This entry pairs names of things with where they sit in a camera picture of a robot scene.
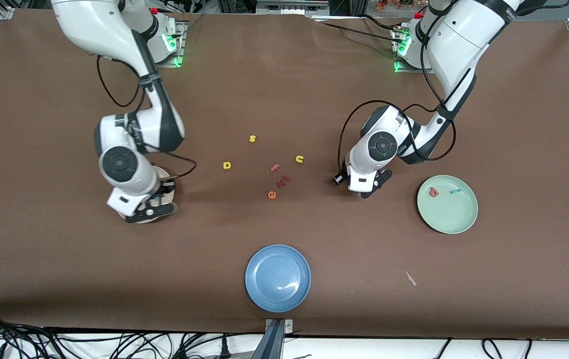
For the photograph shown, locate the beige brown plate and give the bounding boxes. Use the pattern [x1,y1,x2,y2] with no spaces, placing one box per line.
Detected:
[132,167,179,224]

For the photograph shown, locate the green plate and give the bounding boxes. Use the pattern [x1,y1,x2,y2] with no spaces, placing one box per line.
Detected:
[417,175,479,234]

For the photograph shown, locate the brown table cover sheet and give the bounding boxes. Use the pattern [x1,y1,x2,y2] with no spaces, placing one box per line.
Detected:
[0,9,569,341]

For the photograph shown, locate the blue plate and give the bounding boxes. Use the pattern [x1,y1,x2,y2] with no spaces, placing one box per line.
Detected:
[245,244,311,313]

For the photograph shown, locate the grey power strip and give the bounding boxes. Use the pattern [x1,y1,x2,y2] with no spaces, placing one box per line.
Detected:
[256,0,330,15]

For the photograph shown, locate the orange artificial flowers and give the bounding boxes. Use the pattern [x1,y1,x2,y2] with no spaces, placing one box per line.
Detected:
[376,0,430,11]

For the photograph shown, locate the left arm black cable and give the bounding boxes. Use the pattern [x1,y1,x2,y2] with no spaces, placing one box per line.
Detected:
[337,20,457,176]

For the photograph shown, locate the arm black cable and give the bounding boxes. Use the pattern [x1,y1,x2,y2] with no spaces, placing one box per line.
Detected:
[96,55,198,183]
[337,20,457,176]

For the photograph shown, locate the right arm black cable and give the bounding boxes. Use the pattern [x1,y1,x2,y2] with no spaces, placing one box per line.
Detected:
[96,55,198,183]

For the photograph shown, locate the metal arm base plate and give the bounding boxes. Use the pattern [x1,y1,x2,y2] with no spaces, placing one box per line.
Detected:
[391,26,437,75]
[151,20,186,68]

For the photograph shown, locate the black table cable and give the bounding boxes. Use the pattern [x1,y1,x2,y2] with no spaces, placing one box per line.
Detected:
[314,14,405,43]

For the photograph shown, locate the metal table edge bracket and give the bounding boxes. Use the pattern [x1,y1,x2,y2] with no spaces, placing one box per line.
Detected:
[263,318,295,359]

